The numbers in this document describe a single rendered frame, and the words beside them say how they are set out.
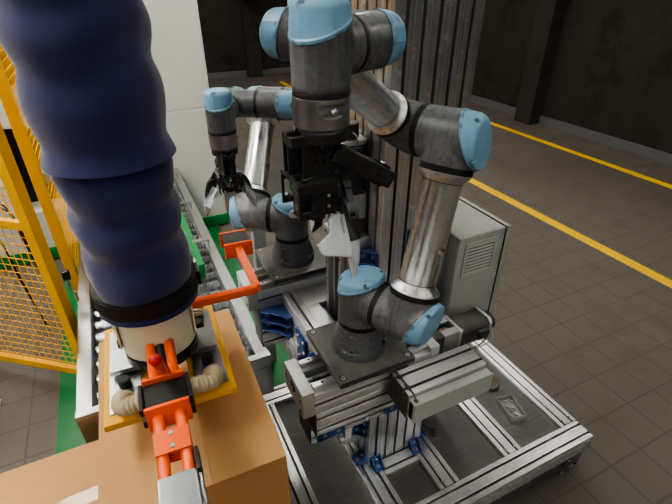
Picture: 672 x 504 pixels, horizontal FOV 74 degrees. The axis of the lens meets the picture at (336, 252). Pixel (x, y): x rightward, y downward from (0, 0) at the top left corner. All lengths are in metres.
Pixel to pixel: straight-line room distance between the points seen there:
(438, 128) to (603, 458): 1.96
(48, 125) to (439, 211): 0.73
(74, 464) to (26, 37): 1.35
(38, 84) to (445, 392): 1.11
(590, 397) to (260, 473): 2.04
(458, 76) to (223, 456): 1.07
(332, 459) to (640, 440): 1.51
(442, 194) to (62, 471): 1.46
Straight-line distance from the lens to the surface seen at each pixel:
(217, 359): 1.19
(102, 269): 1.01
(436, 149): 0.96
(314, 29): 0.56
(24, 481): 1.86
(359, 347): 1.17
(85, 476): 1.77
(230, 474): 1.14
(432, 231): 0.99
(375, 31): 0.64
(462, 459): 2.09
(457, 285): 1.48
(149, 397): 0.98
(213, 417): 1.25
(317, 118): 0.58
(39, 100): 0.88
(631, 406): 2.89
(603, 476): 2.53
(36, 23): 0.84
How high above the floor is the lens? 1.89
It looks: 31 degrees down
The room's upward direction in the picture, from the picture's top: straight up
